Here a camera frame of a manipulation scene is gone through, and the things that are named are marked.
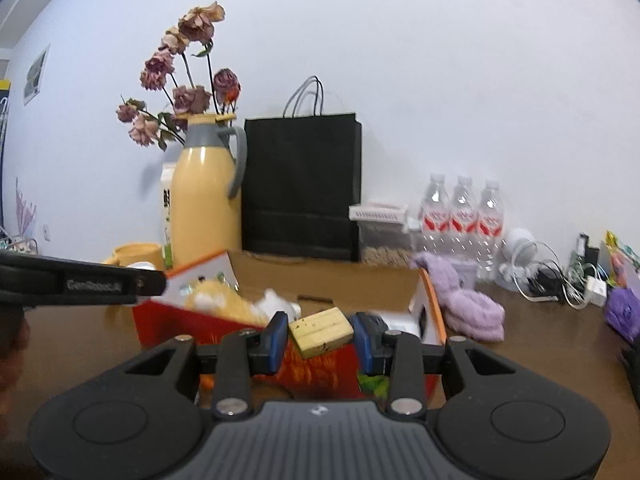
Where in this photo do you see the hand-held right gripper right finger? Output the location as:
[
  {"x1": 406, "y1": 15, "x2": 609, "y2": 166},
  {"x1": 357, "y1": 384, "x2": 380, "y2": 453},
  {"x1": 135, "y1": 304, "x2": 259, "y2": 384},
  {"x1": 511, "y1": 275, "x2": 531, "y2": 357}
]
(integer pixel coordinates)
[{"x1": 352, "y1": 311, "x2": 516, "y2": 419}]

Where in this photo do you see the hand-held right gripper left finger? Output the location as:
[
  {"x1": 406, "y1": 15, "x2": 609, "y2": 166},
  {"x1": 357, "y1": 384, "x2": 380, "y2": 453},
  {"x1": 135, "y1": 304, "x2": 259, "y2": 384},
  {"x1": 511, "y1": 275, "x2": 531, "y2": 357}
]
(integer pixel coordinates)
[{"x1": 125, "y1": 311, "x2": 289, "y2": 419}]

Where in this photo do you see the yellow wooden block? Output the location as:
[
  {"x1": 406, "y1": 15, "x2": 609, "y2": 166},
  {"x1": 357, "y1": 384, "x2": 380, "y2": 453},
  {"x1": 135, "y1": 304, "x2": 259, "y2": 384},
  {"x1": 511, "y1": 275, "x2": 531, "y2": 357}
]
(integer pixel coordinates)
[{"x1": 288, "y1": 307, "x2": 354, "y2": 359}]

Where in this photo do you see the yellow white plush toy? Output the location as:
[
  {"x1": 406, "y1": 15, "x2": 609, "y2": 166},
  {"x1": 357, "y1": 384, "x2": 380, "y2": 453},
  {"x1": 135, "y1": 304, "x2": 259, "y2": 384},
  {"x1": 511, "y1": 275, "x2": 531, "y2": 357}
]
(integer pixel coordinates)
[{"x1": 182, "y1": 280, "x2": 301, "y2": 328}]

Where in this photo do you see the cardboard box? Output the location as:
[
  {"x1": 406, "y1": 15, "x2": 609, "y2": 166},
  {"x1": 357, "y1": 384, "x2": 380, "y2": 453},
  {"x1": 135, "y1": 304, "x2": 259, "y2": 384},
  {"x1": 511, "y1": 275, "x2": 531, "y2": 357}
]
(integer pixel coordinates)
[{"x1": 132, "y1": 249, "x2": 447, "y2": 406}]

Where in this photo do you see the yellow mug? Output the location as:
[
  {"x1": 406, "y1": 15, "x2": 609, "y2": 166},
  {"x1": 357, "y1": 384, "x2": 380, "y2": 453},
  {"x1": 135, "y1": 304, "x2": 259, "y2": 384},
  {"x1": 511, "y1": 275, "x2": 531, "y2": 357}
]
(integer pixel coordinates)
[{"x1": 102, "y1": 243, "x2": 166, "y2": 271}]

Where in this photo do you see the purple fluffy headband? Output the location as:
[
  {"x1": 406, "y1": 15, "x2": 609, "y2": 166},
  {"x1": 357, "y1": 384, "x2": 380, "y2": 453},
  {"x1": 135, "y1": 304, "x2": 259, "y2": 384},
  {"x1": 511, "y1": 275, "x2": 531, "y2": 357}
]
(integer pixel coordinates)
[{"x1": 411, "y1": 252, "x2": 468, "y2": 306}]

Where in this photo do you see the clear seed container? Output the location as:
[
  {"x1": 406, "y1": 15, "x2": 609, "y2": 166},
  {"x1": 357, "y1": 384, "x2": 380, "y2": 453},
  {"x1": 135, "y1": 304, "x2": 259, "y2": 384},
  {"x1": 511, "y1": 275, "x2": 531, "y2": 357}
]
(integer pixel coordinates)
[{"x1": 357, "y1": 217, "x2": 421, "y2": 266}]

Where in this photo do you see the white milk carton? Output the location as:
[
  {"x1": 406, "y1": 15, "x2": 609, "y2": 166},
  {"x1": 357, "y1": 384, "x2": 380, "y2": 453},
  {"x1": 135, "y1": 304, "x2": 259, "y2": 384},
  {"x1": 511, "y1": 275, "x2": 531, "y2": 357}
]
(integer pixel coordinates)
[{"x1": 160, "y1": 162, "x2": 176, "y2": 268}]

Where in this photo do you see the white lidded tin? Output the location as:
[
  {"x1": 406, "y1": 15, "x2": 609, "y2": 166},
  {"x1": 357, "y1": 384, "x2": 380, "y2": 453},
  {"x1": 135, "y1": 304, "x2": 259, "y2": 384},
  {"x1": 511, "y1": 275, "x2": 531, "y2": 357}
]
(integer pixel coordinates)
[{"x1": 450, "y1": 260, "x2": 480, "y2": 291}]

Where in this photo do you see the small white printed box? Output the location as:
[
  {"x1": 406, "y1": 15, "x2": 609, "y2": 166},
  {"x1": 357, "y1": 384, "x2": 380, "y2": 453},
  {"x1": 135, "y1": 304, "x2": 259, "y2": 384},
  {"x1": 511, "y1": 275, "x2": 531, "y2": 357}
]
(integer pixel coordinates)
[{"x1": 349, "y1": 202, "x2": 408, "y2": 223}]

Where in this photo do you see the clear water bottle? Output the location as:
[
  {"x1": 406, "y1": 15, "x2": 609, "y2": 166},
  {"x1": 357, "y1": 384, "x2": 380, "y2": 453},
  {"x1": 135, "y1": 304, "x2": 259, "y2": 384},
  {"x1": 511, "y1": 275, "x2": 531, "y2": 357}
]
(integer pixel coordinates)
[
  {"x1": 476, "y1": 180, "x2": 504, "y2": 281},
  {"x1": 420, "y1": 174, "x2": 452, "y2": 256},
  {"x1": 450, "y1": 176, "x2": 477, "y2": 261}
]

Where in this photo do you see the yellow thermos jug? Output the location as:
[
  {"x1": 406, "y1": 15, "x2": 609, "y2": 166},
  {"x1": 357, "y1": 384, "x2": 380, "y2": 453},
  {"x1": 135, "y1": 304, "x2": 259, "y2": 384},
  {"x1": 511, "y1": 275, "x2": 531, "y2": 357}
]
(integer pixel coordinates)
[{"x1": 170, "y1": 114, "x2": 248, "y2": 256}]

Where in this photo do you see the black paper bag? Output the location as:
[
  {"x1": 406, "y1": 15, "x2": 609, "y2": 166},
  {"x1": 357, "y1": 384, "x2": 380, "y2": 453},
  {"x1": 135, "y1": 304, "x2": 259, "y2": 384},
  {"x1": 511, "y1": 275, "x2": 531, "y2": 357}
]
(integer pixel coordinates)
[{"x1": 241, "y1": 76, "x2": 363, "y2": 262}]

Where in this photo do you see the white robot figure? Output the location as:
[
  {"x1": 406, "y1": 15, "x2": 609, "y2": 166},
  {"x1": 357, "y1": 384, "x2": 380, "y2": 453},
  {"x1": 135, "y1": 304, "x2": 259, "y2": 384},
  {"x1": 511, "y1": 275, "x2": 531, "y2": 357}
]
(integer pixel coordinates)
[{"x1": 500, "y1": 228, "x2": 538, "y2": 281}]

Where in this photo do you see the black power adapter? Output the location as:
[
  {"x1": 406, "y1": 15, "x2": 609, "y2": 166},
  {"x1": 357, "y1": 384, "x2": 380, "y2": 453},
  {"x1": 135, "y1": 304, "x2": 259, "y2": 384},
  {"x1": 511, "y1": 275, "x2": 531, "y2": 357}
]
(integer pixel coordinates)
[{"x1": 530, "y1": 265, "x2": 563, "y2": 296}]

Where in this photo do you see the dried rose bouquet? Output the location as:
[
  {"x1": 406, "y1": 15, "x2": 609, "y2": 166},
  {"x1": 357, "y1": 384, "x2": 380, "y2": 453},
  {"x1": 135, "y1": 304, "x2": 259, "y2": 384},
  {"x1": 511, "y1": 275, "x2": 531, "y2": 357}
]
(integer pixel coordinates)
[{"x1": 116, "y1": 1, "x2": 242, "y2": 152}]

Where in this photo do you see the small black green box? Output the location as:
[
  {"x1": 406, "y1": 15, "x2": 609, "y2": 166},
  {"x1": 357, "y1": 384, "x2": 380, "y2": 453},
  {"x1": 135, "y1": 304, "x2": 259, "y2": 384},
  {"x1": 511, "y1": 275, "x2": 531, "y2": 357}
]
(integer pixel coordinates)
[{"x1": 570, "y1": 232, "x2": 601, "y2": 271}]

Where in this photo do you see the white charger plug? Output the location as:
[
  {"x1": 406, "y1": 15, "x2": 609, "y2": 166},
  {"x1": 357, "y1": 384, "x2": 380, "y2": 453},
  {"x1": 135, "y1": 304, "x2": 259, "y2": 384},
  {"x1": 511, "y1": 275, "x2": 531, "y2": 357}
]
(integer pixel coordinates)
[{"x1": 585, "y1": 276, "x2": 608, "y2": 306}]

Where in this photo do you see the purple tissue pack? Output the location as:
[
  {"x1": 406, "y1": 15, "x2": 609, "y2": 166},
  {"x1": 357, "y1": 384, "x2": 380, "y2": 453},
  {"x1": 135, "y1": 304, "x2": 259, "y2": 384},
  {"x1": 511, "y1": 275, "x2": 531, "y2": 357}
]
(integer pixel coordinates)
[{"x1": 604, "y1": 272, "x2": 640, "y2": 341}]

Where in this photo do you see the colourful snack packet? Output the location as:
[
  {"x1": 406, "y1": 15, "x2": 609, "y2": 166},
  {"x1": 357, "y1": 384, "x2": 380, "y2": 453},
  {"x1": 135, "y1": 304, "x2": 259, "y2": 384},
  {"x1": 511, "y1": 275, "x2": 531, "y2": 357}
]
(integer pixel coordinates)
[{"x1": 602, "y1": 231, "x2": 640, "y2": 281}]

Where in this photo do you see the tangle of cables and chargers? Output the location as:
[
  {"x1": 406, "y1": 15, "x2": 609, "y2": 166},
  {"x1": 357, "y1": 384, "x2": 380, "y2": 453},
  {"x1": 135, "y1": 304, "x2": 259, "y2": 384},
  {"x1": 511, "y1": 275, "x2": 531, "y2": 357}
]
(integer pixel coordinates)
[{"x1": 517, "y1": 242, "x2": 596, "y2": 308}]

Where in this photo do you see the wall picture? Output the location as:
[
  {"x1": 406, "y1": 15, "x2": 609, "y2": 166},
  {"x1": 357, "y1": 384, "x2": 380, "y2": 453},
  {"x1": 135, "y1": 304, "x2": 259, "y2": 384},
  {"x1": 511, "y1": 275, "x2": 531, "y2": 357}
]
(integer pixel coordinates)
[{"x1": 23, "y1": 45, "x2": 51, "y2": 106}]

